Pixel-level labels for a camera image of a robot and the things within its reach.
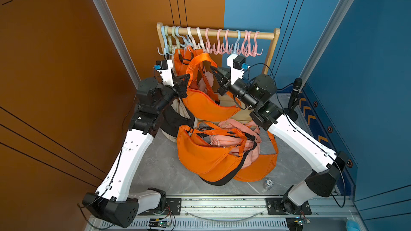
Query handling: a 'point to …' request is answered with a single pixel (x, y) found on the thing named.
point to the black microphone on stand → (290, 112)
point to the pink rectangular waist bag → (236, 146)
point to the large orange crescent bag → (210, 152)
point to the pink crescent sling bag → (229, 123)
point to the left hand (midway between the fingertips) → (190, 73)
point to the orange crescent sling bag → (261, 167)
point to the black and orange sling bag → (227, 168)
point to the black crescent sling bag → (171, 120)
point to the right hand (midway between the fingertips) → (214, 66)
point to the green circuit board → (158, 223)
